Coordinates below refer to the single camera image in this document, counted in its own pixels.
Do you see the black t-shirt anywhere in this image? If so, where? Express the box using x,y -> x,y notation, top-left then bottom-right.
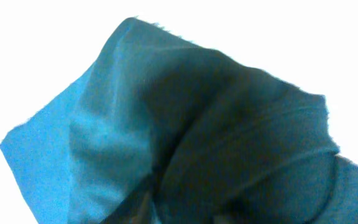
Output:
0,17 -> 358,223

